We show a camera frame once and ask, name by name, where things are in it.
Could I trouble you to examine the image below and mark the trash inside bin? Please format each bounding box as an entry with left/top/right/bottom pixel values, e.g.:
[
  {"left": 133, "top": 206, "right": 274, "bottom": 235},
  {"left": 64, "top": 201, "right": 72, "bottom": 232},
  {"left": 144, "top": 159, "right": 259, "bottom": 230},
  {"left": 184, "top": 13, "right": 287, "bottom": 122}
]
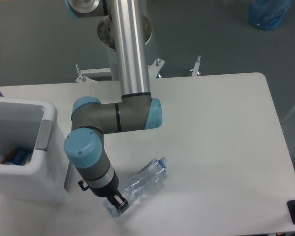
[{"left": 1, "top": 148, "right": 32, "bottom": 166}]

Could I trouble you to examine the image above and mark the clear plastic water bottle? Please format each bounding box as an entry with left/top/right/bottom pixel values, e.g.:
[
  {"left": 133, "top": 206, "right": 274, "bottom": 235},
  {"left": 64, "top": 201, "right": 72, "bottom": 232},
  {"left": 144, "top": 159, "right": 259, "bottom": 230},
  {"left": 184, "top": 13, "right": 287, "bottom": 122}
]
[{"left": 102, "top": 155, "right": 169, "bottom": 218}]

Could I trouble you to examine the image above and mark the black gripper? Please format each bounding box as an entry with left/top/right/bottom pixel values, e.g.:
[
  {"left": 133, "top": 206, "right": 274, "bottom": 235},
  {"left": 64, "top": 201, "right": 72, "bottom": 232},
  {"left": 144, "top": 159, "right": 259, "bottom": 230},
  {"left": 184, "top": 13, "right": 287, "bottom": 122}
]
[{"left": 78, "top": 172, "right": 128, "bottom": 213}]

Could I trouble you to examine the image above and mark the blue water jug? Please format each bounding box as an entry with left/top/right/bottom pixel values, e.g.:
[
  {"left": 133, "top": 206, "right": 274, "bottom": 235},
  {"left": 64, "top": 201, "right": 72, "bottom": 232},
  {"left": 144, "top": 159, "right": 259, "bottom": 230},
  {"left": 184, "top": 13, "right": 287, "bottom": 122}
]
[{"left": 248, "top": 0, "right": 293, "bottom": 30}]

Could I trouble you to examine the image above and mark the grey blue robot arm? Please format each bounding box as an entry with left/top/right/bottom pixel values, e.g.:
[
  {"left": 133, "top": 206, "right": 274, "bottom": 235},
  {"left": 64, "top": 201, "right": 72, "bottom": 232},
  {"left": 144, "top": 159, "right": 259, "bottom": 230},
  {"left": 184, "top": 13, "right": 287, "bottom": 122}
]
[{"left": 63, "top": 0, "right": 162, "bottom": 213}]

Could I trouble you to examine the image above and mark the white trash can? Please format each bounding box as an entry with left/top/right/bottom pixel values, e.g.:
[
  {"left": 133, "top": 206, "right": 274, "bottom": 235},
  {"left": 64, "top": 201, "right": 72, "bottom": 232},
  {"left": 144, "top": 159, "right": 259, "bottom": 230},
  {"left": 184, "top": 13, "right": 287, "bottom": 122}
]
[{"left": 0, "top": 97, "right": 70, "bottom": 202}]

